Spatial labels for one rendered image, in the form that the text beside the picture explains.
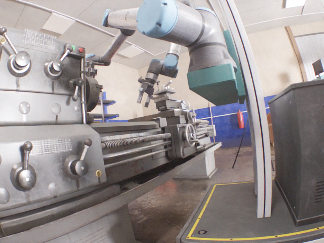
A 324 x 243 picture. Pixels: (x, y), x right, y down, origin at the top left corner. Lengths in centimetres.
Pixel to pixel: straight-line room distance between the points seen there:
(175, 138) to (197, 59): 96
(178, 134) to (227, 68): 98
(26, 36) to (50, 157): 58
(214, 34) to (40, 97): 76
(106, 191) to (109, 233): 25
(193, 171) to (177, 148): 118
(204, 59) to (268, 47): 520
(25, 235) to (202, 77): 81
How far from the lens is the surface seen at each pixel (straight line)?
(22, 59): 79
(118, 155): 98
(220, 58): 59
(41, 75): 86
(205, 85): 56
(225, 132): 539
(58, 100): 87
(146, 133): 131
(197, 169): 256
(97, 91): 120
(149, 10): 57
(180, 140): 145
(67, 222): 74
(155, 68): 125
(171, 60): 111
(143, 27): 57
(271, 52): 568
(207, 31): 64
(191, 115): 158
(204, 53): 60
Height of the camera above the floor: 75
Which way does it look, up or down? 4 degrees up
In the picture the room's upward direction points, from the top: 8 degrees counter-clockwise
